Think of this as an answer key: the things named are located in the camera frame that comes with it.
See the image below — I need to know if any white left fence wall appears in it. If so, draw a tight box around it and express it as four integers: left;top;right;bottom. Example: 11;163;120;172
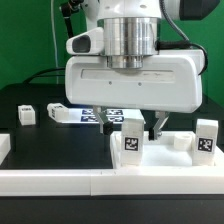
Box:
0;134;11;165

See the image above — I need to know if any white square table top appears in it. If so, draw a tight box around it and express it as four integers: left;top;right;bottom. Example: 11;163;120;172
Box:
109;130;221;171

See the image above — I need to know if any white front fence wall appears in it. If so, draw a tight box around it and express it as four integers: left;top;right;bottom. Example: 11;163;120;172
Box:
0;167;224;196

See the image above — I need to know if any sheet of fiducial markers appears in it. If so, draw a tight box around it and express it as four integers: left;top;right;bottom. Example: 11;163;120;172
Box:
69;108;124;124

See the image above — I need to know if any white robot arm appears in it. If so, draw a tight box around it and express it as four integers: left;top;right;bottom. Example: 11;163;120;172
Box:
64;0;220;140

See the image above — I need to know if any white right fence wall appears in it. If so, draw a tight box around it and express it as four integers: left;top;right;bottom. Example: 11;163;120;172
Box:
215;147;224;168

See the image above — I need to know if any grey hanging cable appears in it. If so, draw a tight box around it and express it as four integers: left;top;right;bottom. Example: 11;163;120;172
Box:
50;0;60;84

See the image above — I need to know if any black cable bundle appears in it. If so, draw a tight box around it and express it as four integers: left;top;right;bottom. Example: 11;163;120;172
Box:
22;66;68;84

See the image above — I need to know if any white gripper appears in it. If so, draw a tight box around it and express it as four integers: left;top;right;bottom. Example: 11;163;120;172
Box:
65;50;203;141

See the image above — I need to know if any white fence wall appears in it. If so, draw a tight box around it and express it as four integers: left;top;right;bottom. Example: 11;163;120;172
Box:
0;167;224;196
0;134;11;165
215;147;224;168

